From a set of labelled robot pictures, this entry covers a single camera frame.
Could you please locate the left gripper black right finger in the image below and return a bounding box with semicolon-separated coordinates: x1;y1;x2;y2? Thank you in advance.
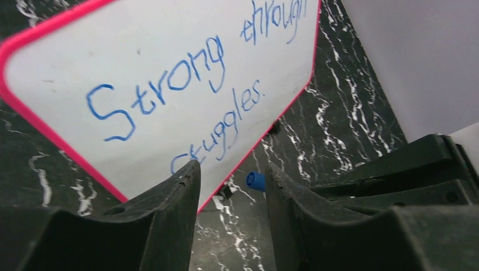
265;163;478;270

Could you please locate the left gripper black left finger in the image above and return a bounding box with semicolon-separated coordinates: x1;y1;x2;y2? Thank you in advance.
1;160;201;270

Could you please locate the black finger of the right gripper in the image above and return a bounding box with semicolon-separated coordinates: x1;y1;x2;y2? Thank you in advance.
310;134;478;215

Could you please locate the blue marker cap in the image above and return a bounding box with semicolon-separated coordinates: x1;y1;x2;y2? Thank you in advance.
245;172;265;192

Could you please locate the pink-framed whiteboard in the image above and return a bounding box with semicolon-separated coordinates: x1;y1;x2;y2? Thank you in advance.
1;1;321;209

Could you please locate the black whiteboard stand clip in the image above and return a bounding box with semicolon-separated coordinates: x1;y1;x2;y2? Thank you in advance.
217;185;233;200
268;121;281;135

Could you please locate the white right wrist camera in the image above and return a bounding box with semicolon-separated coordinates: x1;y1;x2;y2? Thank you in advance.
450;123;478;174

